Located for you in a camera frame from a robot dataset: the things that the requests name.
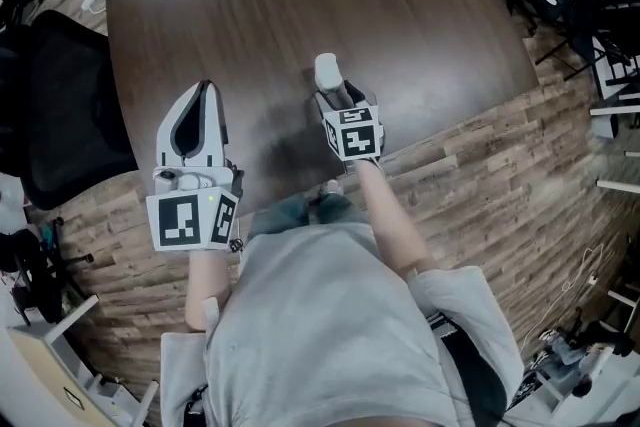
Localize white desk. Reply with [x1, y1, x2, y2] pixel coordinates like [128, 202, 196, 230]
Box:
[589, 79, 640, 196]

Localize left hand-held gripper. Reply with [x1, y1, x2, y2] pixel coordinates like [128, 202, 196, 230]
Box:
[145, 81, 245, 253]

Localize cotton swab container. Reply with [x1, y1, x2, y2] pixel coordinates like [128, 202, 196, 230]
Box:
[313, 52, 346, 95]

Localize white cable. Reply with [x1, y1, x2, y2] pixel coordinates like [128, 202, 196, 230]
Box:
[519, 242, 609, 356]

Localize black mesh office chair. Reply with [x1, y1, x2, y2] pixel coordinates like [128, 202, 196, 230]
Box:
[0, 9, 140, 211]

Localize white strap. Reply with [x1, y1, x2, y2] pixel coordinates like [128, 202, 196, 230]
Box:
[201, 297, 222, 331]

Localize person's blue jeans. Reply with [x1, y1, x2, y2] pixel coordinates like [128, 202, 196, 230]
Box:
[248, 192, 372, 239]

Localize person's right forearm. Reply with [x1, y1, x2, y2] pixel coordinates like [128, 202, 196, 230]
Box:
[353, 157, 437, 277]

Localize light wooden cabinet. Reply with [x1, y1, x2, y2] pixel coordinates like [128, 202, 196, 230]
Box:
[0, 294, 124, 427]

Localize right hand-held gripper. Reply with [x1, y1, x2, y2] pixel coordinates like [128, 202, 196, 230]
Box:
[313, 80, 386, 163]

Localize person's left forearm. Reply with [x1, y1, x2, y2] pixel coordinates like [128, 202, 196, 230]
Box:
[183, 247, 235, 332]

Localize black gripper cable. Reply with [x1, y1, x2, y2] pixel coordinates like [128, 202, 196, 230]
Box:
[225, 158, 247, 256]

